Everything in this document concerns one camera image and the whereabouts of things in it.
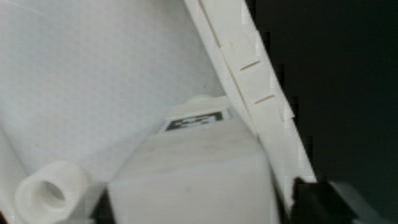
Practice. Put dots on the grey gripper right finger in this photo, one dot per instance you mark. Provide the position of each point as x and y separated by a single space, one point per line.
330 204

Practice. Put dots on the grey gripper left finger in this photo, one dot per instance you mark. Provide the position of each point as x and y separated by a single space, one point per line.
104 213

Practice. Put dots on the white desk top tray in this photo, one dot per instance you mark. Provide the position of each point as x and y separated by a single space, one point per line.
104 62

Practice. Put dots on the white U-shaped frame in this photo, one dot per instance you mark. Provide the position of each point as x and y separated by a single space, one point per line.
241 48

